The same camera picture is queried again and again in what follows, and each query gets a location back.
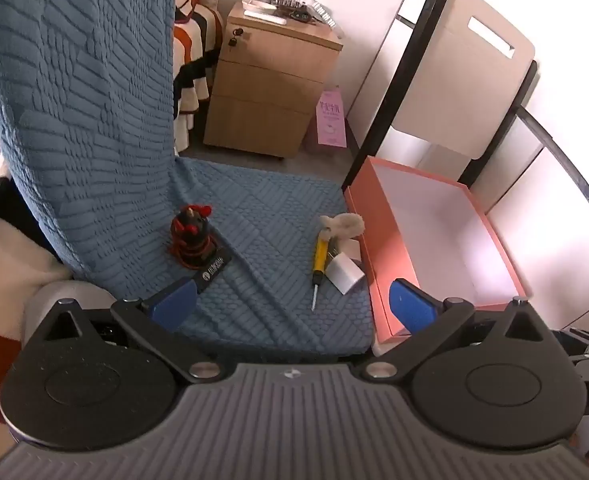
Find pink cardboard box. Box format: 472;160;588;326
344;156;529;346

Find wooden nightstand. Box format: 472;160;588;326
203;1;344;161

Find yellow screwdriver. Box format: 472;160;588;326
310;230;329;312

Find white folding chair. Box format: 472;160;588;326
341;0;589;241

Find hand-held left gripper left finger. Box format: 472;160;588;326
39;276;228;382

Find small white box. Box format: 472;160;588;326
325;239;366;296

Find blue textured sofa cover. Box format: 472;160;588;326
0;0;377;366

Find pink paper bag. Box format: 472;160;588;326
314;87;349;149

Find flat white card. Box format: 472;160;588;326
244;10;288;24

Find striped bed blanket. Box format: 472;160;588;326
0;0;225;431

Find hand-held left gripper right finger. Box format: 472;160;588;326
354;278;565;383

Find white plush toy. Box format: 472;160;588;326
319;212;366;241

